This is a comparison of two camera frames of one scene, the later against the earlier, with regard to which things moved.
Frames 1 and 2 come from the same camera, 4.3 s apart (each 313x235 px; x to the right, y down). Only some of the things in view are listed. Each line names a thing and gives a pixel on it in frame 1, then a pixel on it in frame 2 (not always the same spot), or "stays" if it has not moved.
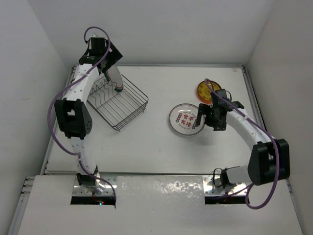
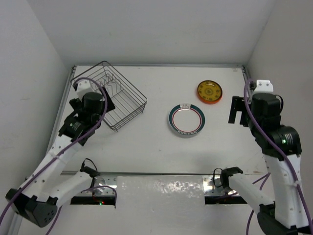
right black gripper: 205,109 -> 238,103
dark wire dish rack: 118,108 stays
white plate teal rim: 115,78 -> 187,119
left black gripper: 114,57 -> 75,104
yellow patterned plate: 205,91 stays
